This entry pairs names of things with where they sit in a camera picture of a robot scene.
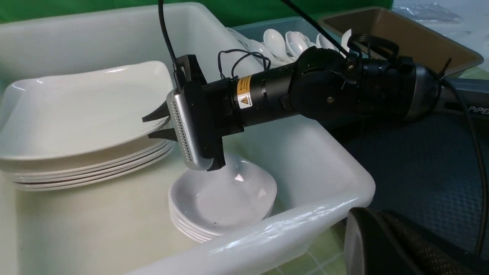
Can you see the teal plastic spoon bin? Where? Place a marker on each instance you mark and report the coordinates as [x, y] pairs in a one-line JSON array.
[[267, 26]]

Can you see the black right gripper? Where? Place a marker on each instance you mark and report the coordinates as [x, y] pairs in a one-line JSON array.
[[211, 108]]

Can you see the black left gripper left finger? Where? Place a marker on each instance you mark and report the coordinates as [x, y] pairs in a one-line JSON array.
[[371, 249]]

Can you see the large white square plate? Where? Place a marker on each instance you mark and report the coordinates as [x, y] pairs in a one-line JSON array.
[[61, 116]]

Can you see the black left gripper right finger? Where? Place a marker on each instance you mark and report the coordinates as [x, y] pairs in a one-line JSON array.
[[430, 253]]

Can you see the brown plastic chopstick bin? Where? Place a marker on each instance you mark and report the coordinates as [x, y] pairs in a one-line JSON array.
[[424, 45]]

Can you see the stack of white small dishes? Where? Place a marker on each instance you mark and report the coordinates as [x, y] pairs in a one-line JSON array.
[[205, 205]]

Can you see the black plastic serving tray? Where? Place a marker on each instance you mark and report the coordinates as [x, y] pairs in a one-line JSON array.
[[427, 171]]

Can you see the pile of white spoons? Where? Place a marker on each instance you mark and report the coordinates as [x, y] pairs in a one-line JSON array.
[[295, 50]]

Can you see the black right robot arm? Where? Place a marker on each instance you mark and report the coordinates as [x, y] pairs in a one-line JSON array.
[[321, 84]]

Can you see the large white plastic tub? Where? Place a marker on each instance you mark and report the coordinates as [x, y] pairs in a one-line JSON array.
[[122, 226]]

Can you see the green backdrop cloth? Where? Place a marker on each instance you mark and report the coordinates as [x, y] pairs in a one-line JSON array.
[[229, 12]]

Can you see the clear plastic sheet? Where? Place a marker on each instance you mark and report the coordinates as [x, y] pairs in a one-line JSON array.
[[463, 20]]

